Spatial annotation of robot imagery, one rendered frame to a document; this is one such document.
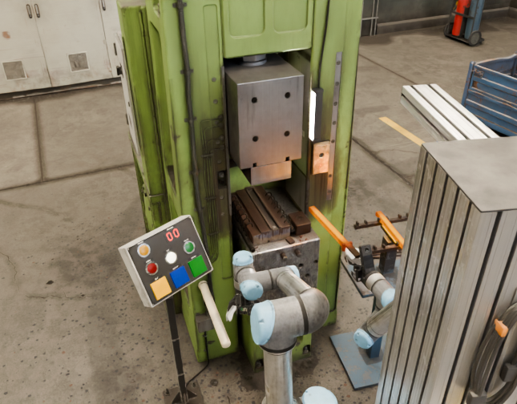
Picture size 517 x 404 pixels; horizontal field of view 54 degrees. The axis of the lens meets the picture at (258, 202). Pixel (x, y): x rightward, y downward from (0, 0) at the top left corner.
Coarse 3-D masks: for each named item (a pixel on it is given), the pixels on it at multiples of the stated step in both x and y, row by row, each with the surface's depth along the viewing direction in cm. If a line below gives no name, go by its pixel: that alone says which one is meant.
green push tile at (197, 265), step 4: (200, 256) 229; (192, 260) 226; (196, 260) 227; (200, 260) 229; (188, 264) 225; (192, 264) 226; (196, 264) 227; (200, 264) 228; (204, 264) 230; (192, 268) 226; (196, 268) 227; (200, 268) 228; (204, 268) 230; (192, 272) 226; (196, 272) 227; (200, 272) 228; (196, 276) 227
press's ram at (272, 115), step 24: (240, 72) 218; (264, 72) 218; (288, 72) 217; (240, 96) 210; (264, 96) 213; (288, 96) 218; (240, 120) 216; (264, 120) 219; (288, 120) 223; (240, 144) 222; (264, 144) 226; (288, 144) 230; (240, 168) 228
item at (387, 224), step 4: (376, 212) 269; (380, 212) 269; (380, 216) 266; (384, 216) 266; (384, 220) 263; (388, 220) 263; (384, 224) 262; (388, 224) 260; (388, 228) 258; (392, 228) 257; (392, 232) 254; (396, 232) 254; (396, 236) 251; (400, 236) 251; (396, 240) 251; (400, 240) 248; (400, 244) 248
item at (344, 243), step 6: (312, 210) 246; (318, 210) 246; (318, 216) 241; (324, 216) 240; (324, 222) 236; (330, 228) 231; (336, 234) 227; (342, 240) 222; (342, 246) 219; (348, 246) 217; (354, 252) 213
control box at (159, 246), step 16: (176, 224) 224; (192, 224) 229; (144, 240) 214; (160, 240) 218; (176, 240) 223; (192, 240) 228; (128, 256) 209; (144, 256) 213; (160, 256) 218; (176, 256) 222; (192, 256) 227; (144, 272) 213; (160, 272) 217; (208, 272) 232; (144, 288) 212; (144, 304) 218
